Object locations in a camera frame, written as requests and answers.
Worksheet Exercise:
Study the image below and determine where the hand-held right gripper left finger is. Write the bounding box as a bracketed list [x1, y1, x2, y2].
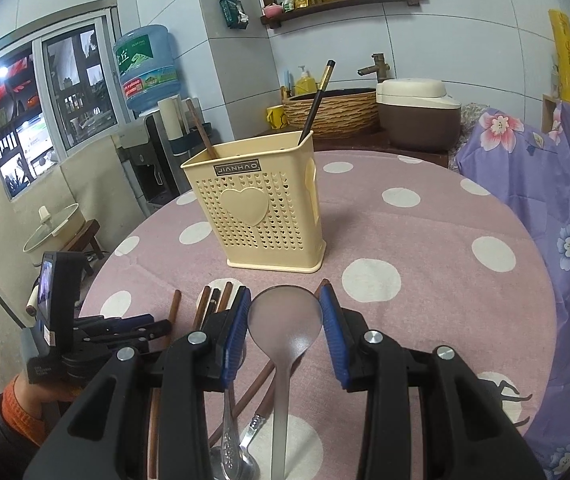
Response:
[22, 285, 253, 480]

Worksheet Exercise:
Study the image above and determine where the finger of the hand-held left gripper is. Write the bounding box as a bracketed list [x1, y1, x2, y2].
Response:
[80, 320, 173, 353]
[72, 313, 156, 333]

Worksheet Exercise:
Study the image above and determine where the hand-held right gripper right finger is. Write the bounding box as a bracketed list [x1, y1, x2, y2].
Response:
[319, 282, 547, 480]

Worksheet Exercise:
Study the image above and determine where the cream perforated utensil holder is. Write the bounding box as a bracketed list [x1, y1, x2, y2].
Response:
[180, 132, 327, 275]

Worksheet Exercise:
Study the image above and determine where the black gold-tipped chopstick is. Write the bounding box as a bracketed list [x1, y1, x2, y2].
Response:
[297, 59, 337, 145]

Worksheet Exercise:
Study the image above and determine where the person's left forearm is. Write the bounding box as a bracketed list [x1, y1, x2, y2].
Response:
[0, 372, 73, 466]

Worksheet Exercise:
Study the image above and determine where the pink polka dot tablecloth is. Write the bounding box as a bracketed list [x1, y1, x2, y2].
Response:
[77, 149, 558, 480]

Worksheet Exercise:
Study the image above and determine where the cream pot with glass lid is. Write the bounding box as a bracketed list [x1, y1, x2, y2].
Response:
[22, 204, 88, 267]

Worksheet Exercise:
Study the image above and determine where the dark wooden stool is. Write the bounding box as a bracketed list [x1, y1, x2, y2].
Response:
[62, 219, 106, 281]

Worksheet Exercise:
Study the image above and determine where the water dispenser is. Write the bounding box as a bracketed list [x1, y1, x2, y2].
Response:
[115, 109, 186, 211]

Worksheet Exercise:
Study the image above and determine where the dark blue cup holder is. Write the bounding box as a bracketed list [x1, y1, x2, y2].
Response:
[167, 121, 214, 157]

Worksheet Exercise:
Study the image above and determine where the dark wooden counter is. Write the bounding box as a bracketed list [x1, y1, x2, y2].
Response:
[255, 127, 451, 168]

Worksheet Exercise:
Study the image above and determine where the white paper cup stack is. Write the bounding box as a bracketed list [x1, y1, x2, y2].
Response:
[159, 99, 186, 141]

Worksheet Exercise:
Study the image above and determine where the woven basket basin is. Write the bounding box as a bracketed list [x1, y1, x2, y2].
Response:
[282, 87, 381, 140]

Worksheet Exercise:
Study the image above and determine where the brown and cream rice cooker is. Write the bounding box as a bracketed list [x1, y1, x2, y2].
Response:
[376, 77, 462, 152]

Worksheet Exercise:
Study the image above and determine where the purple floral cloth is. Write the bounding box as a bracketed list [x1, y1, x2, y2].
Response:
[455, 100, 570, 480]

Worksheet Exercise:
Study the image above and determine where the sliding window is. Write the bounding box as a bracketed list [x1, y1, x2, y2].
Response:
[0, 7, 133, 201]

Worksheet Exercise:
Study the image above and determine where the blue water jug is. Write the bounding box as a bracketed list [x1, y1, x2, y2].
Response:
[113, 25, 182, 113]

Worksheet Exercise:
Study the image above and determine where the yellow soap pump bottle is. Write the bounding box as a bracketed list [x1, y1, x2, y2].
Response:
[294, 65, 318, 96]

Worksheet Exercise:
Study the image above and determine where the bronze faucet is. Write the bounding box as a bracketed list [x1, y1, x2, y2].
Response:
[356, 52, 392, 83]

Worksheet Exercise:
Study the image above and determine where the light wooden cabinet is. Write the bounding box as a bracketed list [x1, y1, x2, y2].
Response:
[542, 93, 563, 135]

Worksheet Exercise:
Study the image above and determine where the green packet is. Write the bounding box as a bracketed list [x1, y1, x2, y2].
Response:
[217, 0, 250, 30]

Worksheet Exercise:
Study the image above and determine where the yellow patterned roll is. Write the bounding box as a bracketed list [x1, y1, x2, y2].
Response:
[548, 8, 570, 106]

